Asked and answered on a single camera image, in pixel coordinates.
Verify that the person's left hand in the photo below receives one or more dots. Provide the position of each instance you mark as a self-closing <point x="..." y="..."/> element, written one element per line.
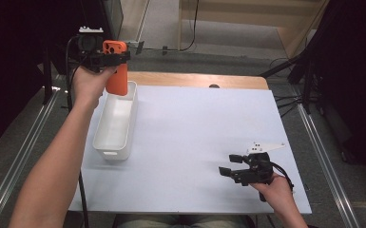
<point x="87" y="87"/>

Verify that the black curtain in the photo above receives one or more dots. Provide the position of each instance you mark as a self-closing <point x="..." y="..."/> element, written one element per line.
<point x="355" y="79"/>
<point x="9" y="63"/>

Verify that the aluminium floor rail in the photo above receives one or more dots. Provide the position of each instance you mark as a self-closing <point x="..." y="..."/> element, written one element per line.
<point x="326" y="167"/>
<point x="6" y="186"/>

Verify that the light wooden shelf frame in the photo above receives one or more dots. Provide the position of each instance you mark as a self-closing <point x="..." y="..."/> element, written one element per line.
<point x="234" y="12"/>

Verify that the white plastic bin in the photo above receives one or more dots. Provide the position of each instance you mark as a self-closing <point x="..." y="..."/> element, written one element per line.
<point x="117" y="126"/>

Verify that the wooden table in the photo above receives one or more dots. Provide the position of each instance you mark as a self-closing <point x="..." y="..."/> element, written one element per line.
<point x="187" y="79"/>

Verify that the small dark round object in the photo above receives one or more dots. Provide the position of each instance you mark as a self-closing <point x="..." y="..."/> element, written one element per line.
<point x="214" y="86"/>

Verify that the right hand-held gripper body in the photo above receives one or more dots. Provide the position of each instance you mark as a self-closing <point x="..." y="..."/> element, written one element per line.
<point x="258" y="172"/>

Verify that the black floor bracket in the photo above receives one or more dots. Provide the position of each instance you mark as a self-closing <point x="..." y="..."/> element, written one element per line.
<point x="139" y="47"/>
<point x="164" y="50"/>

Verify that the black metal stand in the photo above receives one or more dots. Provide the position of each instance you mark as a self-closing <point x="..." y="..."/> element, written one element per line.
<point x="307" y="88"/>
<point x="47" y="85"/>

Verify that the person's right hand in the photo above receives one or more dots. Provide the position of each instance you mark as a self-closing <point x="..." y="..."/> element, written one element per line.
<point x="275" y="191"/>

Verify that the dark cabinet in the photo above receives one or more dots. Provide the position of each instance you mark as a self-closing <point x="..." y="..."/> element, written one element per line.
<point x="112" y="19"/>

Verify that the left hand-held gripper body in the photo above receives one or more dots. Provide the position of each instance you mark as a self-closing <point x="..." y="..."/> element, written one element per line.
<point x="90" y="50"/>

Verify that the orange phone case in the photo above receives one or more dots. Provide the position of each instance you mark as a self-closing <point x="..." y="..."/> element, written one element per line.
<point x="117" y="79"/>

